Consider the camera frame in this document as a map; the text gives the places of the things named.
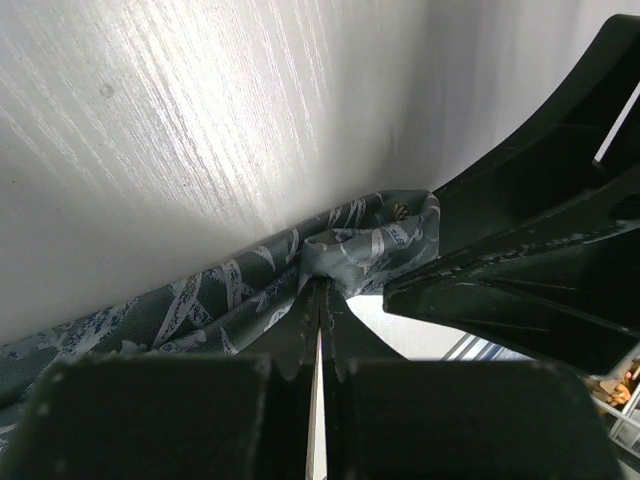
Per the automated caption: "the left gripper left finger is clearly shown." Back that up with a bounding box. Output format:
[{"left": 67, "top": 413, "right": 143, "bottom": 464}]
[{"left": 1, "top": 281, "right": 320, "bottom": 479}]

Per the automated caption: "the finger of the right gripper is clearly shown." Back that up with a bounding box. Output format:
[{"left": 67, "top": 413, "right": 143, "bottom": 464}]
[{"left": 383, "top": 14, "right": 639, "bottom": 375}]

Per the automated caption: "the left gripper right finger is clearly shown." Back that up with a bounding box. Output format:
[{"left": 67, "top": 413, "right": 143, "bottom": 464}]
[{"left": 319, "top": 281, "right": 620, "bottom": 479}]

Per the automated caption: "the blue-grey floral tie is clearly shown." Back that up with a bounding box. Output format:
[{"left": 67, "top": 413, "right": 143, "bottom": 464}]
[{"left": 1, "top": 190, "right": 441, "bottom": 444}]

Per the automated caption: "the aluminium mounting rail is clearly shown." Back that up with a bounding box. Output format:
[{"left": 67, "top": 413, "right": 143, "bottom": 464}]
[{"left": 442, "top": 334, "right": 529, "bottom": 361}]

